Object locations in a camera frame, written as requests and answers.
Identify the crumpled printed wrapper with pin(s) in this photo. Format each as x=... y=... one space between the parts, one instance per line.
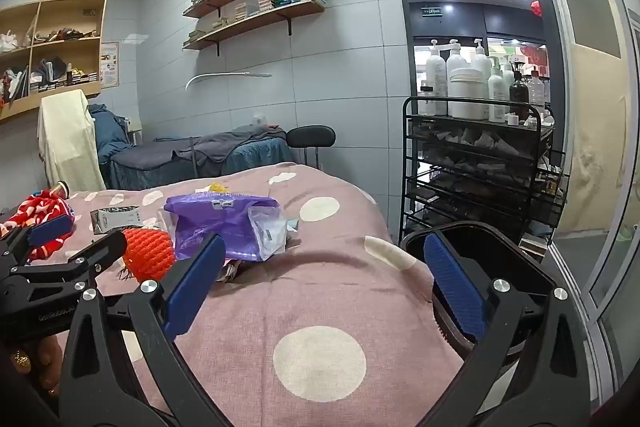
x=230 y=269

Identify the orange knitted ball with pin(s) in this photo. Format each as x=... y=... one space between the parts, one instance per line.
x=150 y=252

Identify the clear plastic bag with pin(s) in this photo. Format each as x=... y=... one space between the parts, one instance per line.
x=267 y=232

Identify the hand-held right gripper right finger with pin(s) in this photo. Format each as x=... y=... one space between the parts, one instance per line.
x=455 y=287

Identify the dark blue massage bed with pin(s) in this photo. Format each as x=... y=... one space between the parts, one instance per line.
x=150 y=162

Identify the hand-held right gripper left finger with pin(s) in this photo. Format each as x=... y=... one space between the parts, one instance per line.
x=195 y=287

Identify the pink polka dot blanket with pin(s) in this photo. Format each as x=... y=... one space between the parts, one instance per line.
x=280 y=297

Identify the small yellow item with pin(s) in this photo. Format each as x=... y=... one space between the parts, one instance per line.
x=217 y=187

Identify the person's left hand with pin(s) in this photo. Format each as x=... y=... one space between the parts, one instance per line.
x=42 y=362

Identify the wooden wall cabinet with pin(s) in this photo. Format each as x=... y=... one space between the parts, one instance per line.
x=97 y=57

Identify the cream towel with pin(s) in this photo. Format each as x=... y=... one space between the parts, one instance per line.
x=70 y=137

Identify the red patterned cloth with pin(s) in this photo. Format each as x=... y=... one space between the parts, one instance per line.
x=35 y=207

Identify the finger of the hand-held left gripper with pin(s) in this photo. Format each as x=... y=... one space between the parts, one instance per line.
x=50 y=229
x=100 y=252

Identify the black mesh cart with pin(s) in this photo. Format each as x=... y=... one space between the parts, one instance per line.
x=480 y=177

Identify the black door frame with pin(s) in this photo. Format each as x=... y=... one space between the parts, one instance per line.
x=400 y=57

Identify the purple plastic bag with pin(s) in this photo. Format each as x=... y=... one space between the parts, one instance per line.
x=210 y=222

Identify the white curved pipe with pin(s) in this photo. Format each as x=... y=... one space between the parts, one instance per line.
x=225 y=76

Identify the glass sliding door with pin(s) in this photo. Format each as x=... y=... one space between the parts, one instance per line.
x=600 y=157

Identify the wall poster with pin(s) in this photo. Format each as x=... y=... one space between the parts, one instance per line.
x=110 y=64

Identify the black trash bin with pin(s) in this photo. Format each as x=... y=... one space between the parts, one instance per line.
x=520 y=267

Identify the green exit sign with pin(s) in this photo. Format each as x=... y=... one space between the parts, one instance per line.
x=431 y=11

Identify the small silver box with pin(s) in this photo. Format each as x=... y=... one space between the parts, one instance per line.
x=112 y=219

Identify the group of white bottles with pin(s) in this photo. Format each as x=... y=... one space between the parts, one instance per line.
x=465 y=92

